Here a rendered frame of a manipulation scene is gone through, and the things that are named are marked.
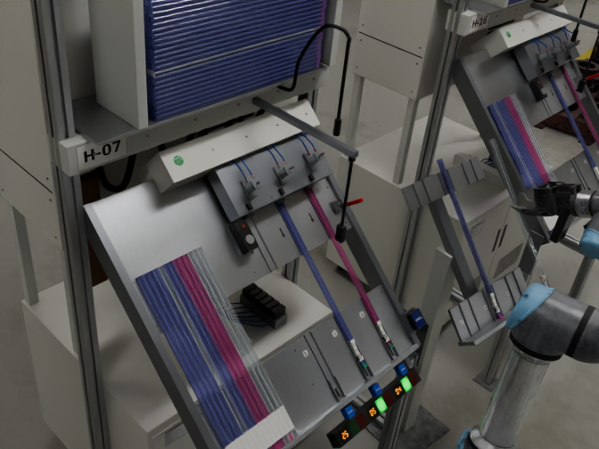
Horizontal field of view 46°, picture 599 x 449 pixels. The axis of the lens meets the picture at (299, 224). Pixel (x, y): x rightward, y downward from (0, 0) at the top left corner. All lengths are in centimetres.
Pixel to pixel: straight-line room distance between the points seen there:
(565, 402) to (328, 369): 146
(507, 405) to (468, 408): 124
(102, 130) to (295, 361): 73
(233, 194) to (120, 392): 63
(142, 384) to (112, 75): 86
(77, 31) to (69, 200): 36
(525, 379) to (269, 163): 80
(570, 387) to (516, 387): 151
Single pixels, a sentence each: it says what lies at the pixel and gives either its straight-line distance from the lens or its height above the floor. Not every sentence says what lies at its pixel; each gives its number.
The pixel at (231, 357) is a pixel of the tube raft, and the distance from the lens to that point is 167.
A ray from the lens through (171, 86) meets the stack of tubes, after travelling 153.
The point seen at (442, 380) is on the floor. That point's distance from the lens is 296.
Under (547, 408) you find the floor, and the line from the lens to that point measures 302.
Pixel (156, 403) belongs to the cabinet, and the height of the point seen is 62.
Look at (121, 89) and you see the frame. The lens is 151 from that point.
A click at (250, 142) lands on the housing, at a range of 177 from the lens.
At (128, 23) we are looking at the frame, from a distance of 142.
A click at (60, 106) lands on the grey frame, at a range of 147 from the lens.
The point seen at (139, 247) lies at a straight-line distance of 163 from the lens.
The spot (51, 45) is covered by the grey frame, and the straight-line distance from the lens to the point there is 142.
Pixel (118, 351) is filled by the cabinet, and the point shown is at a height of 62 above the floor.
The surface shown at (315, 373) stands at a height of 78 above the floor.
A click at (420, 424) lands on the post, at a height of 1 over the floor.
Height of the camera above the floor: 210
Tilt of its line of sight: 35 degrees down
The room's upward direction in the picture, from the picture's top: 6 degrees clockwise
